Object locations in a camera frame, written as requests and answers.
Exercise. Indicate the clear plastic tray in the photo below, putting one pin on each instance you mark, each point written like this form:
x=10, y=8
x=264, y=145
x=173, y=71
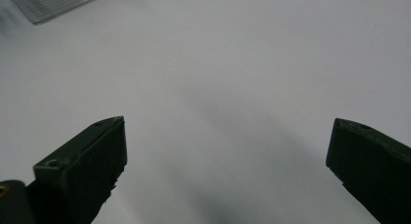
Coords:
x=55, y=4

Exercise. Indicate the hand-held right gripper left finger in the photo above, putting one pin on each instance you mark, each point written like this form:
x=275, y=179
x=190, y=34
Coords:
x=84, y=172

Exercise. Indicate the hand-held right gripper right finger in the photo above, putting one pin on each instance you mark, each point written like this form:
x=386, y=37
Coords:
x=371, y=166

